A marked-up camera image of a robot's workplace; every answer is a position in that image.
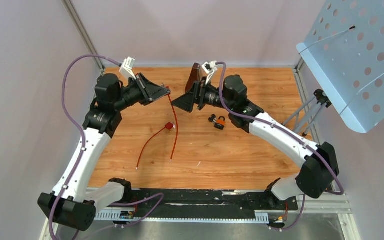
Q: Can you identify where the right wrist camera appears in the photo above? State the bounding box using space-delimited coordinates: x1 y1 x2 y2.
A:
201 60 218 85

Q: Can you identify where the orange black padlock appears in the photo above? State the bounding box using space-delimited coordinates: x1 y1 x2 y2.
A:
213 116 226 130

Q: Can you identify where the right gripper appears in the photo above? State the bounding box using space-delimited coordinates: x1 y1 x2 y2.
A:
171 76 234 113

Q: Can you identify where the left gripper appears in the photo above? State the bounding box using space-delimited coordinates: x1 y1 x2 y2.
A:
113 72 170 111

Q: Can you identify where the red cable lock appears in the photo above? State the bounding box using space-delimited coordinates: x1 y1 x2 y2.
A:
135 122 175 172
167 93 179 163

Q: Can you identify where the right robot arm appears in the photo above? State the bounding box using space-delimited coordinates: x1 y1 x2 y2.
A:
172 75 340 209

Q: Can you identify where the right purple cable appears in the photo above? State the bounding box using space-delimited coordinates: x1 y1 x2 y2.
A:
215 61 345 196

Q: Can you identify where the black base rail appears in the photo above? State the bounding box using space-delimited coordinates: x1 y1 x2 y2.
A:
100 188 299 220

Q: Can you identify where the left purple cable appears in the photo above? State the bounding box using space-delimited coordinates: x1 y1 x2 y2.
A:
48 54 123 240

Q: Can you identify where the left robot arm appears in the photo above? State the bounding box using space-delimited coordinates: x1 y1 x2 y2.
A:
37 73 171 232

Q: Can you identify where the white cable duct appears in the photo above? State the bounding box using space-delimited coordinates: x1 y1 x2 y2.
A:
95 206 270 224

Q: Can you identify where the purple cable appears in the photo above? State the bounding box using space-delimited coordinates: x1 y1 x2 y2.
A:
48 54 123 240
215 61 345 196

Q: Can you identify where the blue perforated metal stand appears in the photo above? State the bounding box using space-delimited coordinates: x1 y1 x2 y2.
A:
296 0 384 134

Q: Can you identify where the brown wooden metronome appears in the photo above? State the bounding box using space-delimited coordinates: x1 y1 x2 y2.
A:
184 63 202 93

